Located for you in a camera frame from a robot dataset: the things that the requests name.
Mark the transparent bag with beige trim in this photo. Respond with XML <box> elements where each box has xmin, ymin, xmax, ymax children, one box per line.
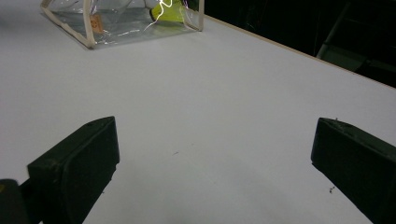
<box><xmin>40</xmin><ymin>0</ymin><xmax>205</xmax><ymax>50</ymax></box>

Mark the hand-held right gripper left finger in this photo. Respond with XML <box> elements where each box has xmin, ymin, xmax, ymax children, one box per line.
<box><xmin>27</xmin><ymin>116</ymin><xmax>121</xmax><ymax>224</ymax></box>

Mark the yellow shuttlecock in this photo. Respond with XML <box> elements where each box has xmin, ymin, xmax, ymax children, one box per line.
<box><xmin>149</xmin><ymin>0</ymin><xmax>189</xmax><ymax>23</ymax></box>

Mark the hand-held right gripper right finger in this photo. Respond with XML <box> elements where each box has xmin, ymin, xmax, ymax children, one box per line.
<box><xmin>310</xmin><ymin>117</ymin><xmax>396</xmax><ymax>224</ymax></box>

